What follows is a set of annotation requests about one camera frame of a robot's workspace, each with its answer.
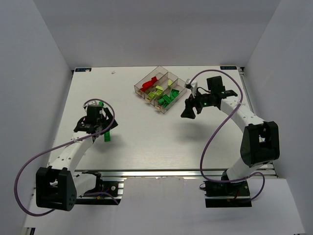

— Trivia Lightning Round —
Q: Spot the long green lego brick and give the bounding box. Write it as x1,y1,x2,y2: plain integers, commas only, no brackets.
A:
104,131,111,142

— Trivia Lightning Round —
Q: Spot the red L lego stack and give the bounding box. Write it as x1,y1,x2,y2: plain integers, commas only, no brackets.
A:
140,76,158,92

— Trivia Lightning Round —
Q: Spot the green lego brick bottom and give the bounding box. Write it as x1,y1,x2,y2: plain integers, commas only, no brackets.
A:
157,98,169,108

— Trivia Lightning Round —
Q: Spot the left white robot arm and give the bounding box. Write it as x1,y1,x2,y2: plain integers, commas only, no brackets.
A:
36,104,118,211

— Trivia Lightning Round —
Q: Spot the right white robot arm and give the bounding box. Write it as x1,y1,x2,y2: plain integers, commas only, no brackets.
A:
181,76,280,183

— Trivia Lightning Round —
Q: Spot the near clear plastic bin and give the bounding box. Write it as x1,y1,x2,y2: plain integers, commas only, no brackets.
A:
154,78,187,114

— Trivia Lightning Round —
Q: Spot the clear plastic bin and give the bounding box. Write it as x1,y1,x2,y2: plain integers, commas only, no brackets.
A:
134,66,168,98
154,78,187,114
144,72,179,105

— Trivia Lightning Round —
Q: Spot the right blue label sticker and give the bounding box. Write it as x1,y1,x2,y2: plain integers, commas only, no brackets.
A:
220,66,237,70

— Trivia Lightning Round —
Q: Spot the blue label sticker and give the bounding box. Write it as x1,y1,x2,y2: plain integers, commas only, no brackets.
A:
75,68,91,72
220,66,237,70

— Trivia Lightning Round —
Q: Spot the middle clear plastic bin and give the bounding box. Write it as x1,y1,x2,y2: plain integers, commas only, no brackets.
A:
144,72,179,105

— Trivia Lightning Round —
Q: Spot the far clear plastic bin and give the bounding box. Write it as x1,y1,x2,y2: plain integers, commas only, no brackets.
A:
134,66,168,98

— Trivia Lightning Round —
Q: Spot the left blue label sticker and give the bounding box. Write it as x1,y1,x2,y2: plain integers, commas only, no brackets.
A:
75,68,91,72

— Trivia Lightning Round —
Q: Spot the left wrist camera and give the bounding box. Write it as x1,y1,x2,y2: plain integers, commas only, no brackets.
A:
83,100,98,109

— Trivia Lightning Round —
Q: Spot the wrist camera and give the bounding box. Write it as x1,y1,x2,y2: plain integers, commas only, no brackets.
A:
83,100,98,109
184,79,198,98

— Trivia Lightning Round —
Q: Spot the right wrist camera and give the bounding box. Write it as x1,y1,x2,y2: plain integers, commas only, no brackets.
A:
184,79,198,98

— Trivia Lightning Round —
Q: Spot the aluminium front rail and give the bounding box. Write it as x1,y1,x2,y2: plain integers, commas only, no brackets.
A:
75,169,276,178

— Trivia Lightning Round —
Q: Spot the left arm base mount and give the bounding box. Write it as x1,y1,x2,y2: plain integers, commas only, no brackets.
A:
73,171,124,206

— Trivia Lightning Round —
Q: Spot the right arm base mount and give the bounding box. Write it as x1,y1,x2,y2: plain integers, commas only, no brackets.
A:
199,181,252,208

